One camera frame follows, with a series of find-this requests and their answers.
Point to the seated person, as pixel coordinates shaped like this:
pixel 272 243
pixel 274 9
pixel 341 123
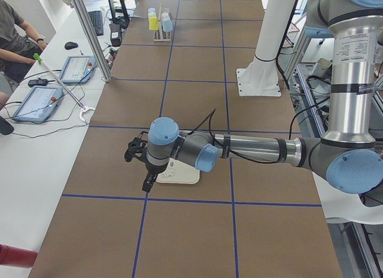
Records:
pixel 19 42

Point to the far teach pendant tablet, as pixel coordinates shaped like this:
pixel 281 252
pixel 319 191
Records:
pixel 77 69

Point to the teach pendant tablet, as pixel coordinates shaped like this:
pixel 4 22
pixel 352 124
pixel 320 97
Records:
pixel 38 105
pixel 77 69

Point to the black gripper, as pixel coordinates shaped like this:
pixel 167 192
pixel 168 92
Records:
pixel 154 168

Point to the light blue cup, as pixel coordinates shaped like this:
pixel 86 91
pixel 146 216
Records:
pixel 167 25

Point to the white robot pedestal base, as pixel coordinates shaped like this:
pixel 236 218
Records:
pixel 260 77

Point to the aluminium frame post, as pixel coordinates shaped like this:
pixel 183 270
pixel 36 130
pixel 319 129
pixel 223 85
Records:
pixel 90 34

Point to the wooden rack dowel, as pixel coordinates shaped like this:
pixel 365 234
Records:
pixel 160 19

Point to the black computer mouse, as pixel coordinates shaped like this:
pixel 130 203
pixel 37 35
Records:
pixel 70 45

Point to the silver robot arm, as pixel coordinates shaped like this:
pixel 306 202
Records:
pixel 344 156

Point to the cream plastic tray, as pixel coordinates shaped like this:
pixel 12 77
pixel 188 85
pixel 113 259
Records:
pixel 178 172

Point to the white wire cup rack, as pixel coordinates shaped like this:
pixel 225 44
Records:
pixel 166 36

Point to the white plastic chair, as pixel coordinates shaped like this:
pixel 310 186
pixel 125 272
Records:
pixel 341 207

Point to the metal grabber stick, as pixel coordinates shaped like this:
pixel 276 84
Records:
pixel 83 108

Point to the black label box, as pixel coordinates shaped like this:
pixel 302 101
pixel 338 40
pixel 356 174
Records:
pixel 115 34

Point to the black keyboard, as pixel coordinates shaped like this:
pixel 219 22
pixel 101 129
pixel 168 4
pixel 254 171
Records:
pixel 97 22

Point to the near teach pendant tablet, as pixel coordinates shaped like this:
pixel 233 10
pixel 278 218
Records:
pixel 38 105

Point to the yellow cup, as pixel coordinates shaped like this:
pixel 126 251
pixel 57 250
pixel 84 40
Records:
pixel 152 21

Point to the red fire extinguisher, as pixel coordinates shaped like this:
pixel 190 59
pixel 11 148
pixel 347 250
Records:
pixel 17 257

